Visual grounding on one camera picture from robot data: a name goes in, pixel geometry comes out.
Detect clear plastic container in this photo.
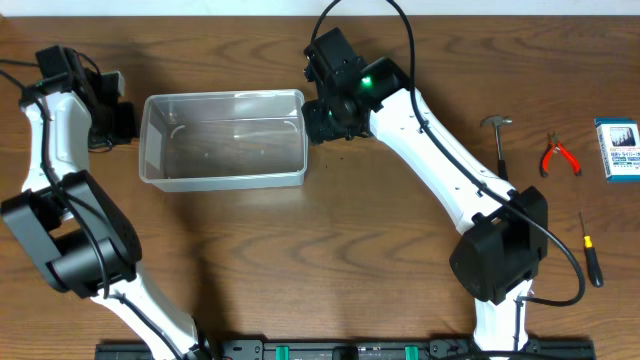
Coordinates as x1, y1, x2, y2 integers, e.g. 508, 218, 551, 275
139, 89, 309, 192

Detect small steel claw hammer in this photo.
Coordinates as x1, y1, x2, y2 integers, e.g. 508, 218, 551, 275
481, 115, 513, 181

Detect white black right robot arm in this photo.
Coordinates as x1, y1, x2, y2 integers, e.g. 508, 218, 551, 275
303, 54, 547, 351

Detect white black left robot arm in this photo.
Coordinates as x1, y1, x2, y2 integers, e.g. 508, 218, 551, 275
1, 69, 216, 359

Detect blue white screwdriver box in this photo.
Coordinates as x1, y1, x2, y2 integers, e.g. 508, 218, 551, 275
594, 118, 639, 183

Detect black yellow screwdriver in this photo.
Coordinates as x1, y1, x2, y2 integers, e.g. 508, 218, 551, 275
579, 210, 604, 288

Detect red handled pliers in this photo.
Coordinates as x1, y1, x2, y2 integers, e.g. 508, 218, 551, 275
538, 130, 583, 179

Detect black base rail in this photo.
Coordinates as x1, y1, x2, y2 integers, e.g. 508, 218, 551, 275
94, 338, 597, 360

